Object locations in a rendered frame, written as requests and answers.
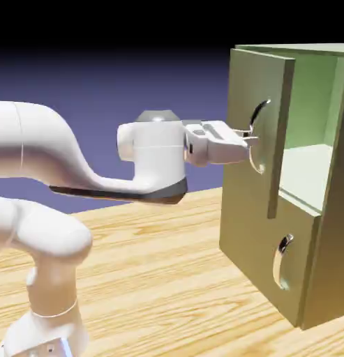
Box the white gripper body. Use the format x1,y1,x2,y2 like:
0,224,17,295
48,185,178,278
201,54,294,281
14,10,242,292
201,120,250,165

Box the curved metal door handle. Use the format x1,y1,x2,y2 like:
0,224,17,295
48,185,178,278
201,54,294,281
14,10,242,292
248,98,272,176
272,233,295,291

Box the green cabinet door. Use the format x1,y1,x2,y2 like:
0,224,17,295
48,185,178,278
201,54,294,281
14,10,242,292
222,47,297,220
218,178,322,328

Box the green cabinet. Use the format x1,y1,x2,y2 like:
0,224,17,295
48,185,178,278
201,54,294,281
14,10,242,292
218,43,344,332

